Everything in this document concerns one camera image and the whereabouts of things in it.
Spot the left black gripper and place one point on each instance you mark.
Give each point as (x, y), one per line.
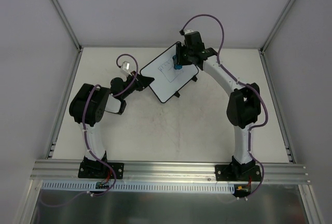
(140, 82)

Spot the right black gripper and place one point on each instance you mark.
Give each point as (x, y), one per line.
(179, 55)

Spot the blue bone-shaped eraser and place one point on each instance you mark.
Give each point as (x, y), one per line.
(176, 66)

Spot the small black-framed whiteboard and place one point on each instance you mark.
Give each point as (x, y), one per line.
(167, 79)

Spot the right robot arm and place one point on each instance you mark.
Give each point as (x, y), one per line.
(243, 106)

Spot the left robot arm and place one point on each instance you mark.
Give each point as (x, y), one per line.
(89, 105)

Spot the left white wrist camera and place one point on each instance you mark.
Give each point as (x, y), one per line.
(125, 68)

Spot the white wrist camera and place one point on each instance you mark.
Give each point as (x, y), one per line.
(185, 31)
(125, 68)

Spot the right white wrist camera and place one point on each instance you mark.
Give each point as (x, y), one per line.
(185, 31)

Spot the whiteboard wire stand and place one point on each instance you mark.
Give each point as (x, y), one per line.
(177, 94)

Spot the right aluminium corner post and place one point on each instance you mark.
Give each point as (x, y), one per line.
(281, 18)

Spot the aluminium corner post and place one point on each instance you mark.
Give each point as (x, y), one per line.
(281, 18)
(59, 10)

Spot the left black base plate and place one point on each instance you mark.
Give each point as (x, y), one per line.
(95, 170)

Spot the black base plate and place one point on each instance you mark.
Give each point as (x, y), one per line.
(232, 172)
(95, 170)

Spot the left side aluminium rail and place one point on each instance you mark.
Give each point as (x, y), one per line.
(63, 103)

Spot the aluminium rail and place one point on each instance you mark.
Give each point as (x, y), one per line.
(169, 172)
(63, 103)
(278, 111)

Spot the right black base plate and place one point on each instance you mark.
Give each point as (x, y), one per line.
(232, 172)

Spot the white slotted cable duct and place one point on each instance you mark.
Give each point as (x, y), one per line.
(121, 186)

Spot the right side aluminium rail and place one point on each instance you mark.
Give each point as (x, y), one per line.
(278, 111)

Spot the aluminium front rail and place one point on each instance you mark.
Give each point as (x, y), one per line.
(169, 172)

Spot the left aluminium corner post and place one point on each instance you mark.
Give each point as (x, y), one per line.
(59, 10)

